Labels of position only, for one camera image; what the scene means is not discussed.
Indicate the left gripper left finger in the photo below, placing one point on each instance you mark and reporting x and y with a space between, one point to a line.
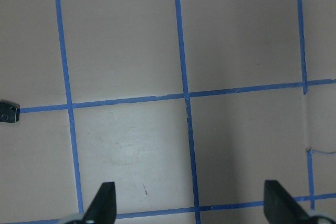
103 208

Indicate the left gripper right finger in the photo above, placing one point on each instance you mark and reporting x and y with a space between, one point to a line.
280 207

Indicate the black brake pad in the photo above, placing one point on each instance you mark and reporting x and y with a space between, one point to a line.
9 112

